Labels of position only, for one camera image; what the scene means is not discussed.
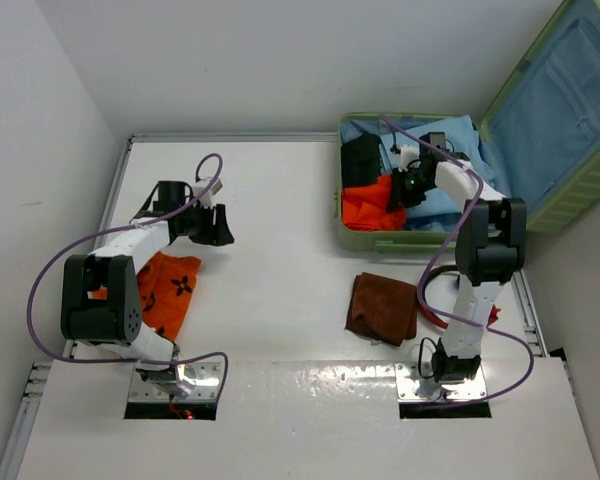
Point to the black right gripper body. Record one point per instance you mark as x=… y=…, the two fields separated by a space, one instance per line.
x=410 y=187

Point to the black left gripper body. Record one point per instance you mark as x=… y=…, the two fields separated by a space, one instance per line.
x=197 y=224

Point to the plain orange cloth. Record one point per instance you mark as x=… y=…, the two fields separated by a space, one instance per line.
x=365 y=208

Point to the black pouch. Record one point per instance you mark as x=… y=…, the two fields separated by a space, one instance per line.
x=360 y=161

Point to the orange black patterned cloth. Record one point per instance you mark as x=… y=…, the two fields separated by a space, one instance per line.
x=128 y=302

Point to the light blue garment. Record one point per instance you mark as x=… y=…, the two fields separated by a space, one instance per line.
x=445 y=200

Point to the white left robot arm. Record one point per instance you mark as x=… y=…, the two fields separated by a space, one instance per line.
x=151 y=235

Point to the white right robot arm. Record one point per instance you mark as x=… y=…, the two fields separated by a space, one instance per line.
x=490 y=241

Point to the brown folded towel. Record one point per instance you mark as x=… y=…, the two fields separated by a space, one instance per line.
x=382 y=309

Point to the green suitcase blue lining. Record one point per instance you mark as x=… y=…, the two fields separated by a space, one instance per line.
x=540 y=137

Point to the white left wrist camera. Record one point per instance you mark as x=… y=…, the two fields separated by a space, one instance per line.
x=204 y=191

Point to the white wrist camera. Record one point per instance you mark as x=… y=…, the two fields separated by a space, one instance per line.
x=407 y=154
x=204 y=191

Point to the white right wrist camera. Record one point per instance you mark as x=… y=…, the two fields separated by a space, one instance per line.
x=407 y=154

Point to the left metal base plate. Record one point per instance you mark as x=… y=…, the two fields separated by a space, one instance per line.
x=193 y=383

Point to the metal base plate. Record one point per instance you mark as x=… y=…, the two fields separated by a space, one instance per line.
x=193 y=383
x=415 y=385

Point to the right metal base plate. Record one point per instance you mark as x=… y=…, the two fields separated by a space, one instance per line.
x=415 y=385

